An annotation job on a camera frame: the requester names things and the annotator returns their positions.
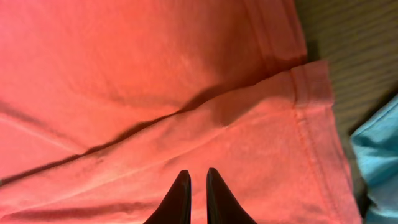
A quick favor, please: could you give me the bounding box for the red soccer t-shirt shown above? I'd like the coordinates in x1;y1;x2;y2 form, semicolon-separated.
1;0;362;223

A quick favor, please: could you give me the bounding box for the light blue t-shirt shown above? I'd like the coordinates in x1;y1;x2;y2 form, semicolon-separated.
351;96;397;224

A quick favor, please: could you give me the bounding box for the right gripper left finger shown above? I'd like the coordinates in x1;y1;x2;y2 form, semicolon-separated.
144;170;192;224

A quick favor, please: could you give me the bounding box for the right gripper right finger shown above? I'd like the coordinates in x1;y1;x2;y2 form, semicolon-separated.
206;168;256;224

